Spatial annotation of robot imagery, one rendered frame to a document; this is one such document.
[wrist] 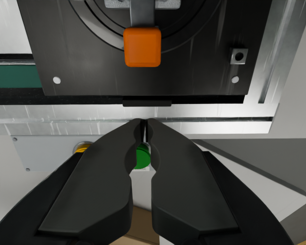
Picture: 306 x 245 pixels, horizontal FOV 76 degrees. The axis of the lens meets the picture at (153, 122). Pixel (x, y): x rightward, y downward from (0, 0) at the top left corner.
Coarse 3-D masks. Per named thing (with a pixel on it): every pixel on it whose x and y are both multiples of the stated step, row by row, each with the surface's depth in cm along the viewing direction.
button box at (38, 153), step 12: (24, 144) 28; (36, 144) 28; (48, 144) 28; (60, 144) 28; (72, 144) 28; (84, 144) 27; (144, 144) 28; (24, 156) 29; (36, 156) 29; (48, 156) 29; (60, 156) 29; (24, 168) 30; (36, 168) 30; (48, 168) 30; (144, 168) 30
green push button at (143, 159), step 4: (140, 144) 28; (136, 148) 27; (140, 148) 27; (144, 148) 27; (148, 148) 28; (136, 152) 27; (140, 152) 27; (144, 152) 27; (148, 152) 27; (136, 156) 27; (140, 156) 27; (144, 156) 27; (148, 156) 27; (140, 160) 28; (144, 160) 28; (148, 160) 28; (140, 164) 28; (144, 164) 28; (148, 164) 28; (136, 168) 29; (140, 168) 29
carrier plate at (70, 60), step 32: (32, 0) 18; (64, 0) 18; (224, 0) 18; (256, 0) 18; (32, 32) 19; (64, 32) 20; (224, 32) 20; (256, 32) 20; (64, 64) 21; (96, 64) 21; (160, 64) 21; (192, 64) 21; (224, 64) 21
